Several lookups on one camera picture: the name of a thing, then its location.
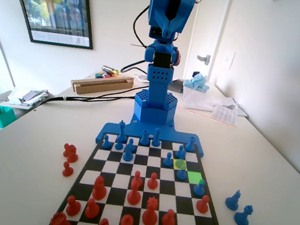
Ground blue chess king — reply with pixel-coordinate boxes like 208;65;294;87
115;119;129;144

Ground blue chess queen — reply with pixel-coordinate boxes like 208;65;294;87
151;126;163;148

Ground red chess pawn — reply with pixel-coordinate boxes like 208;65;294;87
61;161;75;178
64;195;83;218
195;193;211;215
146;171;160;191
83;197;101;221
161;208;178;225

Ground red chess queen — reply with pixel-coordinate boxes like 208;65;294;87
141;195;161;225

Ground small white paper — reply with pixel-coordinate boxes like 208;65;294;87
133;73;152;84

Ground flat black box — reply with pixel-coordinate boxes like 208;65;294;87
168;78;186;94

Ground blue white cloth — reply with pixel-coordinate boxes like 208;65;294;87
182;69;212;94

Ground colourful small items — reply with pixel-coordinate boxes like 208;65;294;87
95;70;122;83

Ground long cardboard box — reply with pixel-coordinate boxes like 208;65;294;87
69;68;135;102

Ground white crumpled paper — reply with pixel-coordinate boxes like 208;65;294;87
180;86;251;119

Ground printed paper sheet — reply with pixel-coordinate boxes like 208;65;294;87
209;104;241;127

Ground crumpled grey white bag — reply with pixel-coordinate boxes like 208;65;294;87
7;84;56;110

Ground black white chessboard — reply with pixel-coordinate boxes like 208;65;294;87
44;124;245;225

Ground black cable behind arm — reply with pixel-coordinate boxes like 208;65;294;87
120;57;150;76

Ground silver door handle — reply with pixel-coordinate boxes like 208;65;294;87
195;53;212;65

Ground yellow handled screwdriver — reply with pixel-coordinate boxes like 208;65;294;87
101;65;121;76

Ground white light switch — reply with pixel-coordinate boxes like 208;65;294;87
223;50;237;70

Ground black table cable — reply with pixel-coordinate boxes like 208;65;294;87
32;73;144;120
32;84;136;119

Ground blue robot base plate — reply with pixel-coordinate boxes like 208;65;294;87
94;115;209;159

